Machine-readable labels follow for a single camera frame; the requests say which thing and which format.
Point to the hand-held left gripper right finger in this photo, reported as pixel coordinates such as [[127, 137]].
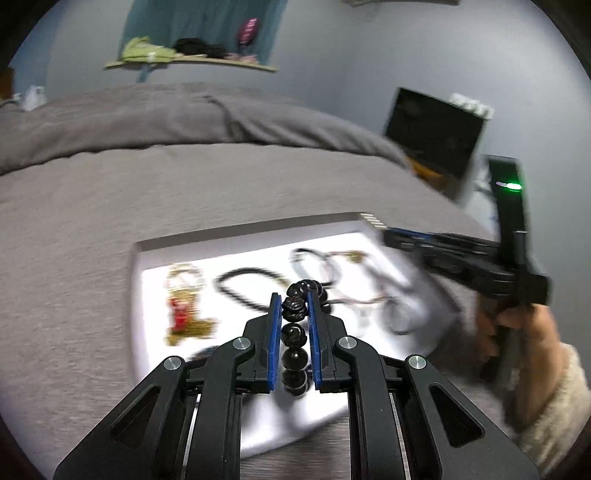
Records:
[[369, 392]]

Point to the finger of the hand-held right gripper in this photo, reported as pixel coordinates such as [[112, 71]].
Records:
[[443, 244]]

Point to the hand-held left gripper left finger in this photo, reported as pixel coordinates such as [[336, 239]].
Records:
[[217, 392]]

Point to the white shallow cardboard tray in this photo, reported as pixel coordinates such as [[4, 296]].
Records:
[[258, 256]]

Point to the person's right forearm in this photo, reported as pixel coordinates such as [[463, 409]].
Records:
[[554, 406]]

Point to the person's right hand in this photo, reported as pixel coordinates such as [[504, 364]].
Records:
[[531, 327]]

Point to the wooden television stand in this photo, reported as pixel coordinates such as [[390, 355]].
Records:
[[431, 175]]

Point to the gold and red ornament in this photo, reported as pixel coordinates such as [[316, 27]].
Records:
[[182, 314]]

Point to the black flat screen television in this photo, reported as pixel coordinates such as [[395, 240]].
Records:
[[429, 134]]

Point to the grey bed blanket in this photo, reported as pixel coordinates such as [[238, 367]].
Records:
[[92, 207]]

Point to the pink small items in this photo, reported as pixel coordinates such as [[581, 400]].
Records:
[[242, 58]]

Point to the grey duvet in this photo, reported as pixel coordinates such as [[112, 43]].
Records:
[[161, 115]]

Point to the pink foil balloon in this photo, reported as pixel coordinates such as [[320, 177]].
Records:
[[248, 30]]

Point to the wooden window shelf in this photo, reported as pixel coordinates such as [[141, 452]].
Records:
[[194, 59]]

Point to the black bag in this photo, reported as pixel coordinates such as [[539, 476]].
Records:
[[198, 47]]

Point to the teal curtain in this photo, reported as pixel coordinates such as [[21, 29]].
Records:
[[207, 21]]

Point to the white plastic bag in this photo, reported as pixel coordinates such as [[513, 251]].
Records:
[[34, 98]]

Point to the green cloth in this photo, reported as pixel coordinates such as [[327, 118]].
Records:
[[147, 50]]

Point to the wooden headboard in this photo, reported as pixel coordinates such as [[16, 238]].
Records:
[[7, 85]]

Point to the white wall hook rack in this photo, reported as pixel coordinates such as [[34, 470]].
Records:
[[471, 105]]

